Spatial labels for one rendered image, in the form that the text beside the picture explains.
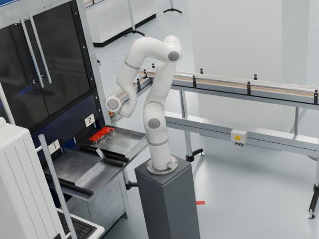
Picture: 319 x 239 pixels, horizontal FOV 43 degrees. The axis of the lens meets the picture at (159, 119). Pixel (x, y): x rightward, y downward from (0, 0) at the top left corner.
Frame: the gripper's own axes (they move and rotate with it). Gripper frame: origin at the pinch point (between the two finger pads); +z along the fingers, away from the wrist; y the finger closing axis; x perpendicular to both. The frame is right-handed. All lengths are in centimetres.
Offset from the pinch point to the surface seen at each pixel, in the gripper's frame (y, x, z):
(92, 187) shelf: 8, -48, -16
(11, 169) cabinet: -24, -39, -88
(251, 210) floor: 130, -34, 65
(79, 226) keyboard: 9, -66, -35
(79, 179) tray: -1.5, -48.1, -11.7
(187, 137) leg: 67, 0, 111
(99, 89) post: -14.9, 5.9, 30.3
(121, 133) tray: 10.6, -15.9, 32.0
